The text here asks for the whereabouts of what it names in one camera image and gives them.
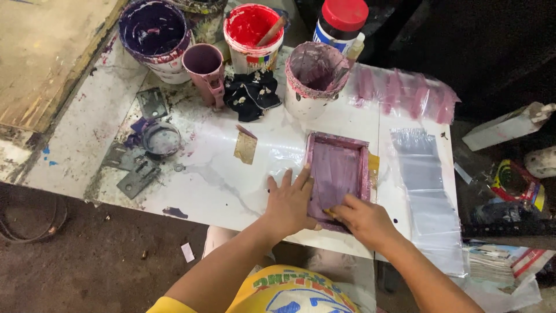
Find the person's left hand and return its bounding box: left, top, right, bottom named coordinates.
left=264, top=163, right=323, bottom=241

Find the person's right hand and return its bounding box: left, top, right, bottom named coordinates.
left=323, top=193, right=403, bottom=255

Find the pink-stained screen printing frame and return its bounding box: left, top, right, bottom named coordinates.
left=304, top=131, right=372, bottom=234

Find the clear plastic bag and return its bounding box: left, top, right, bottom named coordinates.
left=266, top=147, right=310, bottom=192

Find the yellow tape strip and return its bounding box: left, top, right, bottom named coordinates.
left=367, top=152, right=381, bottom=189

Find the stack of clear plastic bags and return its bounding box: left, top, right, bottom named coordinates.
left=388, top=127, right=468, bottom=277

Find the brown tape piece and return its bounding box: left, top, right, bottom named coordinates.
left=233, top=125, right=259, bottom=166

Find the person's yellow printed shirt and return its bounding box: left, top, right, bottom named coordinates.
left=147, top=264, right=362, bottom=313

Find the clear plastic strip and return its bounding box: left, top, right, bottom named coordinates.
left=453, top=162, right=473, bottom=185

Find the black stained rag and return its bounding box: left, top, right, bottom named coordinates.
left=223, top=69, right=282, bottom=123

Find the stack of printed papers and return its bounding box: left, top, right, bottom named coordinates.
left=467, top=243, right=556, bottom=288

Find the white bucket with pink crust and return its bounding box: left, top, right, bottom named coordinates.
left=284, top=41, right=351, bottom=122

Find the pile of pink-printed plastic bags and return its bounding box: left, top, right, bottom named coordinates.
left=347, top=64, right=461, bottom=125

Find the grey metal hinge plate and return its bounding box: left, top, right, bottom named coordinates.
left=116, top=159, right=162, bottom=200
left=101, top=143, right=147, bottom=172

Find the colourful red yellow packet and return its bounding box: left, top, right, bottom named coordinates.
left=490, top=158, right=546, bottom=213

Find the white rectangular block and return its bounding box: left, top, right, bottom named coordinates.
left=461, top=102, right=556, bottom=152

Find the pink plastic mug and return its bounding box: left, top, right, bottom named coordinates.
left=182, top=43, right=227, bottom=110

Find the purple plastic scrap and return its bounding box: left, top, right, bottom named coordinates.
left=123, top=117, right=153, bottom=149

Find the square grey metal plate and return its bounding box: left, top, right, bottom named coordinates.
left=136, top=87, right=169, bottom=120

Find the small translucent squeeze bottle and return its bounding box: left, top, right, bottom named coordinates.
left=346, top=32, right=366, bottom=67

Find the wooden stirring stick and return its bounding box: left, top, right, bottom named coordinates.
left=256, top=16, right=288, bottom=48

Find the white bucket with red paint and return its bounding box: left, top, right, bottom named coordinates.
left=223, top=3, right=286, bottom=75

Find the white lumpy object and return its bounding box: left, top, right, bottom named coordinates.
left=523, top=145, right=556, bottom=179

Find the dark jar with red lid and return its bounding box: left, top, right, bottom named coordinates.
left=312, top=0, right=369, bottom=56

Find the grimy paint-crusted bucket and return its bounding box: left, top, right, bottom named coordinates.
left=173, top=0, right=229, bottom=45

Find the white bucket with purple paint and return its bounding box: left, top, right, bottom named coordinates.
left=118, top=0, right=194, bottom=85

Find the worn wooden board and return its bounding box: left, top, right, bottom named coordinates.
left=0, top=0, right=129, bottom=134

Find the dark round ring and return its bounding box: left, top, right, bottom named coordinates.
left=0, top=190, right=68, bottom=244

